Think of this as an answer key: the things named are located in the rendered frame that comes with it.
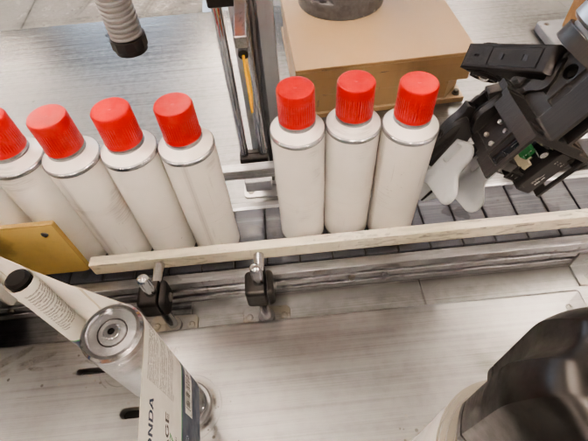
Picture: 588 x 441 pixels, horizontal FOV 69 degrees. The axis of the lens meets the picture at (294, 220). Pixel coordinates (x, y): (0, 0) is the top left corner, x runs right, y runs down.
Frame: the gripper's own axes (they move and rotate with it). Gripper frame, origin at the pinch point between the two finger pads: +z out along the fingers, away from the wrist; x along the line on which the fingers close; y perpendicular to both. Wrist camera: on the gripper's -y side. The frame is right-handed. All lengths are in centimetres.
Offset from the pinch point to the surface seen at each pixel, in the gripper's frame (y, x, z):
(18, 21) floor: -239, -100, 166
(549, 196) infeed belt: -1.0, 17.3, -3.8
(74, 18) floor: -236, -70, 149
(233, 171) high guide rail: -2.5, -19.9, 8.3
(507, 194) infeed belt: -2.1, 13.3, -1.2
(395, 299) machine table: 8.5, 1.9, 10.9
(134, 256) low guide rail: 4.3, -27.6, 18.2
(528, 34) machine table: -44, 35, -8
